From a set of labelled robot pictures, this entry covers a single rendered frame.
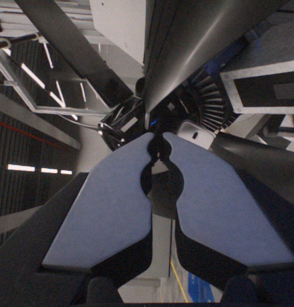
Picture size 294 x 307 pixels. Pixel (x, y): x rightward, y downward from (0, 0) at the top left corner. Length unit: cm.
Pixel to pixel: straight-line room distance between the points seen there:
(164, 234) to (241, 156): 727
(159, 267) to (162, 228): 121
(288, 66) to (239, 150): 12
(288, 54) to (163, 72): 17
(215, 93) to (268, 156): 14
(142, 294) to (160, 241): 652
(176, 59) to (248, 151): 20
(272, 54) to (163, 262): 760
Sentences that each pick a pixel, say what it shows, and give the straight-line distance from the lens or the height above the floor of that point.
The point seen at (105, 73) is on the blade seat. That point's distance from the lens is 44.
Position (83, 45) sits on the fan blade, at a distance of 48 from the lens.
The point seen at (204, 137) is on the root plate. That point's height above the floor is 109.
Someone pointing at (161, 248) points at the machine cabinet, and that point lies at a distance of 766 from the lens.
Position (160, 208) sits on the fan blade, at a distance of 63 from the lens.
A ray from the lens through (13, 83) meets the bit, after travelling 38.
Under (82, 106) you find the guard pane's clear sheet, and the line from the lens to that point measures 178.
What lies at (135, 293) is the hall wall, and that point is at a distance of 1375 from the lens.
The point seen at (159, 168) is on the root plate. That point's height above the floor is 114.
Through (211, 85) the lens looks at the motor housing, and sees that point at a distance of 39.
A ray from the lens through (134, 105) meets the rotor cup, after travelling 37.
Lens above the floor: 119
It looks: 2 degrees down
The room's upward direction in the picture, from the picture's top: 86 degrees counter-clockwise
